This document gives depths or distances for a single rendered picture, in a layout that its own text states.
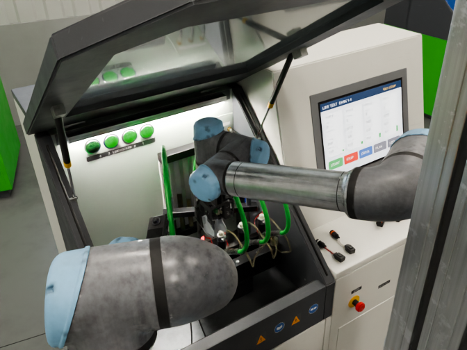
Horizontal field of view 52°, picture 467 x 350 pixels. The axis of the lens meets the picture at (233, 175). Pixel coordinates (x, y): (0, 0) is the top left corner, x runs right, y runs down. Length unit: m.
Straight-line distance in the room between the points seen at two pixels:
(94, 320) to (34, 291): 2.58
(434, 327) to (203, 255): 0.29
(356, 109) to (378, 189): 0.95
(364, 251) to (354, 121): 0.46
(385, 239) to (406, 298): 1.30
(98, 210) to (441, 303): 1.34
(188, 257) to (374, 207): 0.38
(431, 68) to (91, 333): 4.57
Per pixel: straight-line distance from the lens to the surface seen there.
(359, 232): 1.76
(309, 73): 1.61
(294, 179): 0.90
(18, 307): 3.11
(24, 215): 3.86
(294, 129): 1.59
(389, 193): 0.84
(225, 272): 0.63
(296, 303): 1.53
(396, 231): 1.80
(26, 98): 1.64
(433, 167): 0.38
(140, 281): 0.58
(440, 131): 0.37
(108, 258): 0.60
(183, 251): 0.59
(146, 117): 1.52
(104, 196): 1.62
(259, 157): 1.08
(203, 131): 1.12
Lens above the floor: 2.06
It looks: 32 degrees down
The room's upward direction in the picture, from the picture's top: 2 degrees counter-clockwise
